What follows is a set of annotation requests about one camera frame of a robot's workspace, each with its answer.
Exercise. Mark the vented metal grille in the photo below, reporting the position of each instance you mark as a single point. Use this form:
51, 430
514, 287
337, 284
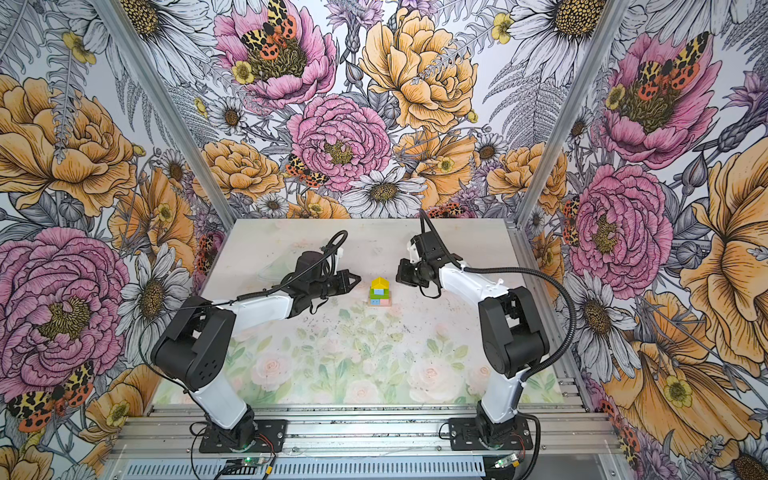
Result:
460, 467

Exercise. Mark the right corner aluminium post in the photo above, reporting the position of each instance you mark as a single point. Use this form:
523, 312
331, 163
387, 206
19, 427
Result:
600, 47

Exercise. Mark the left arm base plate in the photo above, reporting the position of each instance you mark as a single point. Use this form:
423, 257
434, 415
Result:
252, 436

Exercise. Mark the corner aluminium post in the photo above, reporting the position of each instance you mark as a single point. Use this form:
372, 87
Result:
119, 26
600, 47

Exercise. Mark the green wood block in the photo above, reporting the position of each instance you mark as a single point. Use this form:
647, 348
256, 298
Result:
386, 296

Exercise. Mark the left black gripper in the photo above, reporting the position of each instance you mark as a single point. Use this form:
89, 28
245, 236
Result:
343, 276

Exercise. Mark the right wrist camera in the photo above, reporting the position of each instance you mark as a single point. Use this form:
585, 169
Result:
413, 252

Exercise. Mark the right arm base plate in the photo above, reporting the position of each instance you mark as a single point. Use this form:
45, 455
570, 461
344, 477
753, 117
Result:
470, 434

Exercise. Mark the aluminium rail frame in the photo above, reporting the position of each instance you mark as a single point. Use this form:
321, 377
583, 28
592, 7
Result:
322, 431

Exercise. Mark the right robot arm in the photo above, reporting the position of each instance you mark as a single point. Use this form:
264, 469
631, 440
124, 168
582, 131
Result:
513, 338

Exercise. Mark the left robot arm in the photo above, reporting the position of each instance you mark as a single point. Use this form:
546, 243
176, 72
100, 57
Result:
193, 348

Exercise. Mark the left corner aluminium post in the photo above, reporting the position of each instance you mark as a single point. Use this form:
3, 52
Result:
119, 26

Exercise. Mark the yellow wood block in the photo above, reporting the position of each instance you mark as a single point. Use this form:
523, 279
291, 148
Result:
380, 283

